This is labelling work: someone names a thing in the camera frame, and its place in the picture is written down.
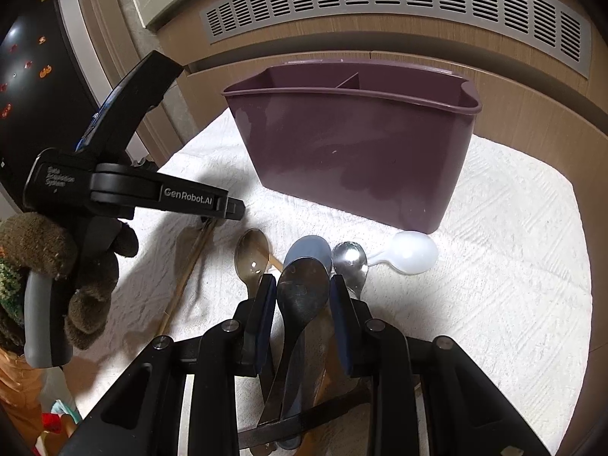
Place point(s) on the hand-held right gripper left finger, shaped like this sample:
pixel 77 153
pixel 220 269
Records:
pixel 266 323

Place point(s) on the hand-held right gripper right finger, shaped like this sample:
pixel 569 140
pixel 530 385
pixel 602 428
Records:
pixel 342 327

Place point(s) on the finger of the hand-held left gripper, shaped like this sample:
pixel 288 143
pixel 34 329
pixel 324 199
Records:
pixel 204 197

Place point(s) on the dark glossy spoon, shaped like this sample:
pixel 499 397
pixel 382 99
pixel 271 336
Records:
pixel 304 294

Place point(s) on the wooden chopstick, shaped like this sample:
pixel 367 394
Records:
pixel 199 244
pixel 183 289

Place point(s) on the wooden spoon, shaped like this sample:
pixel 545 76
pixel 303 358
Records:
pixel 327 375

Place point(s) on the shiny metal spoon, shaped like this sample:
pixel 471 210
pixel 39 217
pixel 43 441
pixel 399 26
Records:
pixel 350 261

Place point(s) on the translucent brown spoon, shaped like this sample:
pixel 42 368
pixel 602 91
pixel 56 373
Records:
pixel 251 256

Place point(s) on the blue-grey plastic spoon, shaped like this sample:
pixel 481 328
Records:
pixel 308 248

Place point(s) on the white plastic spoon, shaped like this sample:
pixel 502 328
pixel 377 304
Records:
pixel 413 252

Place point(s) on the maroon bowl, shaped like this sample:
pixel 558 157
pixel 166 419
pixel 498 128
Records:
pixel 351 152

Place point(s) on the person's left hand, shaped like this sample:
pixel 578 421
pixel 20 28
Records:
pixel 90 294

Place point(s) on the black glass oven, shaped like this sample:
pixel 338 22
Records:
pixel 38 80

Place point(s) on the white textured towel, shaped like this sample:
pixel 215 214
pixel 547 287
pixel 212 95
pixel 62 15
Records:
pixel 498 247

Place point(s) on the red and teal cloth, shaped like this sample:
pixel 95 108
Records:
pixel 57 418

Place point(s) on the long grey vent grille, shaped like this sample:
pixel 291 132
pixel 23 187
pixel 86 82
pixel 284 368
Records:
pixel 394 0

